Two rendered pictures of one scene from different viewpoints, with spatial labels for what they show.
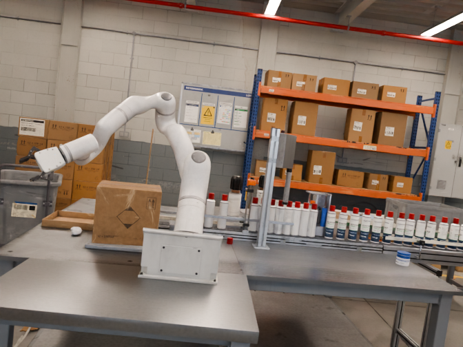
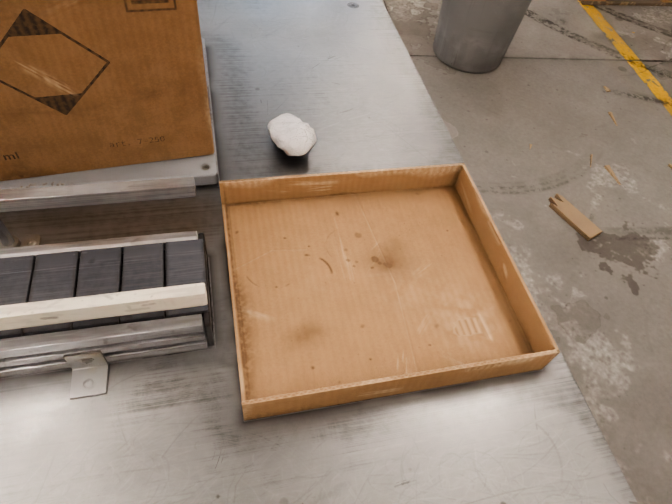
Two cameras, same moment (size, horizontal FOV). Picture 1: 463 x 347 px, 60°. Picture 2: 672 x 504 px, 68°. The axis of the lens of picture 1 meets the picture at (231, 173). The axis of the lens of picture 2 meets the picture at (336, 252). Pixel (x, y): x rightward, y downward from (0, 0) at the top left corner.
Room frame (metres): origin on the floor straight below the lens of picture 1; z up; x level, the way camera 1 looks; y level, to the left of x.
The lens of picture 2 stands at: (2.55, 0.73, 1.28)
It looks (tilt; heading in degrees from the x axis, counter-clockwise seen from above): 53 degrees down; 167
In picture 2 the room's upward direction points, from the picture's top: 10 degrees clockwise
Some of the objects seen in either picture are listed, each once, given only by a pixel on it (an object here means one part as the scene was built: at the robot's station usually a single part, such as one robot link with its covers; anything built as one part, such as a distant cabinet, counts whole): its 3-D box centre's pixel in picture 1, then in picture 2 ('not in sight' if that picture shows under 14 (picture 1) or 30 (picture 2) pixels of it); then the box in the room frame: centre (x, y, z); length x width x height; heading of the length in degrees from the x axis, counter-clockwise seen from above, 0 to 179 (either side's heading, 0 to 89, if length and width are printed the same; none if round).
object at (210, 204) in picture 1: (209, 210); not in sight; (2.34, 0.10, 0.98); 0.05 x 0.05 x 0.20
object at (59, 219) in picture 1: (77, 220); (372, 270); (2.26, 0.84, 0.85); 0.30 x 0.26 x 0.04; 97
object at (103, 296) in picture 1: (139, 274); not in sight; (1.63, 0.33, 0.81); 0.90 x 0.90 x 0.04; 3
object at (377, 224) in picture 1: (377, 226); not in sight; (2.48, -0.93, 0.98); 0.05 x 0.05 x 0.20
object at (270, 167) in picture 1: (268, 188); not in sight; (2.24, -0.21, 1.16); 0.04 x 0.04 x 0.67; 7
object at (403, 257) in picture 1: (403, 258); not in sight; (2.22, -1.01, 0.86); 0.07 x 0.07 x 0.07
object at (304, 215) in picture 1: (304, 219); not in sight; (2.42, -0.47, 0.98); 0.05 x 0.05 x 0.20
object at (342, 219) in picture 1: (342, 223); not in sight; (2.45, -0.71, 0.98); 0.05 x 0.05 x 0.20
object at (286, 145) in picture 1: (281, 150); not in sight; (2.31, -0.27, 1.38); 0.17 x 0.10 x 0.19; 152
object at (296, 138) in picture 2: (76, 230); (291, 133); (2.04, 0.76, 0.85); 0.08 x 0.07 x 0.04; 169
